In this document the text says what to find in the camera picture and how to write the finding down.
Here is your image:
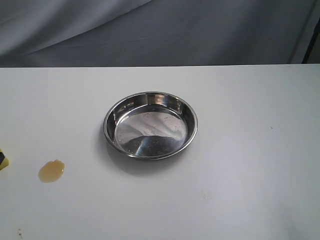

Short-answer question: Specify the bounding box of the black stand pole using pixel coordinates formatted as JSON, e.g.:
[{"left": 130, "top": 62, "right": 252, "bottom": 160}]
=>
[{"left": 301, "top": 19, "right": 320, "bottom": 64}]

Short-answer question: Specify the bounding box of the yellow sponge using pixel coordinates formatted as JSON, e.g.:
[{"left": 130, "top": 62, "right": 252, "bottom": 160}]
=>
[{"left": 0, "top": 149, "right": 10, "bottom": 170}]

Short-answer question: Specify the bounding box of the grey backdrop cloth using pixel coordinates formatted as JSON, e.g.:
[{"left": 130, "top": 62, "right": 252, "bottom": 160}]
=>
[{"left": 0, "top": 0, "right": 320, "bottom": 68}]

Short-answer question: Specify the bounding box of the stainless steel round pan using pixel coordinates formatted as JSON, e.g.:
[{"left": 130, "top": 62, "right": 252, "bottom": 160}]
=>
[{"left": 102, "top": 91, "right": 198, "bottom": 161}]

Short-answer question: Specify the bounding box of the amber liquid spill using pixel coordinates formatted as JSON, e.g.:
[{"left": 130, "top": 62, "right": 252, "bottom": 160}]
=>
[{"left": 38, "top": 159, "right": 65, "bottom": 183}]

